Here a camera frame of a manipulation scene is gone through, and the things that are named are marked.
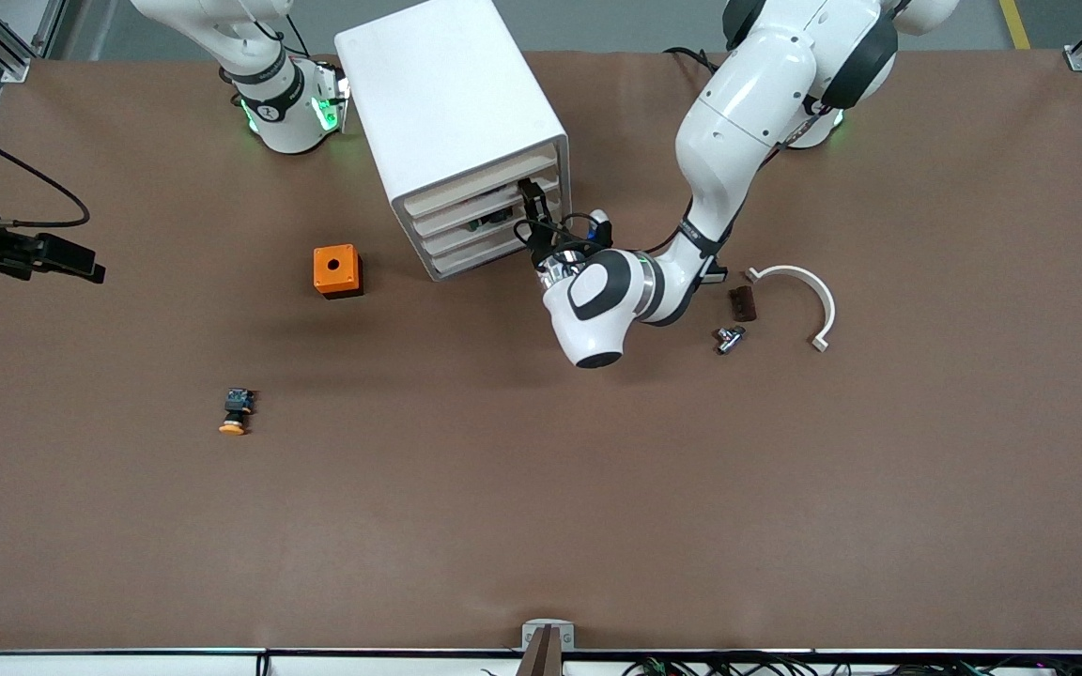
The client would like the white table edge rail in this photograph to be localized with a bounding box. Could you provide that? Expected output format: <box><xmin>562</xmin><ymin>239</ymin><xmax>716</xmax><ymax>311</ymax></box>
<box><xmin>0</xmin><ymin>648</ymin><xmax>1082</xmax><ymax>676</ymax></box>

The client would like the brown camera support bar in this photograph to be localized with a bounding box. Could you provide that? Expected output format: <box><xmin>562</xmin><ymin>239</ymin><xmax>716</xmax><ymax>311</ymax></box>
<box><xmin>516</xmin><ymin>624</ymin><xmax>564</xmax><ymax>676</ymax></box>

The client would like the bundle of black cables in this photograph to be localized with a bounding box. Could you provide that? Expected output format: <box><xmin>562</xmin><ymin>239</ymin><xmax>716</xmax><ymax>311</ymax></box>
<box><xmin>480</xmin><ymin>653</ymin><xmax>1082</xmax><ymax>676</ymax></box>

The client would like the black arm base cable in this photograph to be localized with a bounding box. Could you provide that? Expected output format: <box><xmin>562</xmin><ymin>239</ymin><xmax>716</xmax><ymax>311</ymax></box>
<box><xmin>663</xmin><ymin>47</ymin><xmax>734</xmax><ymax>95</ymax></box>

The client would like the white half-ring pipe clamp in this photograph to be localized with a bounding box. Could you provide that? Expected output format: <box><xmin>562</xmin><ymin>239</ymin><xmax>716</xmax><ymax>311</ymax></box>
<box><xmin>744</xmin><ymin>265</ymin><xmax>837</xmax><ymax>354</ymax></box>

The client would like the grey metal mounting bracket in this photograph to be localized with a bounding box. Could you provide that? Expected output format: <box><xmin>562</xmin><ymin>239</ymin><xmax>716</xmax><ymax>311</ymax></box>
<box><xmin>521</xmin><ymin>619</ymin><xmax>576</xmax><ymax>652</ymax></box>

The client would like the brown table cover sheet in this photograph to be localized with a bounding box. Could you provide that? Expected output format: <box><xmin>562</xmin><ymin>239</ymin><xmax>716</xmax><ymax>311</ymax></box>
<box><xmin>0</xmin><ymin>49</ymin><xmax>1082</xmax><ymax>653</ymax></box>

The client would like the yellow mushroom push button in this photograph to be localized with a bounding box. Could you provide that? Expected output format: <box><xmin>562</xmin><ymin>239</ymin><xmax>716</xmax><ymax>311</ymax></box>
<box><xmin>218</xmin><ymin>387</ymin><xmax>257</xmax><ymax>437</ymax></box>

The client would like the orange box with hole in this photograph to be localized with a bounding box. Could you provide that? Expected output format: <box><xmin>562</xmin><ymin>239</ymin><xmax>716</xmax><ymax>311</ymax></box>
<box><xmin>313</xmin><ymin>244</ymin><xmax>364</xmax><ymax>300</ymax></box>

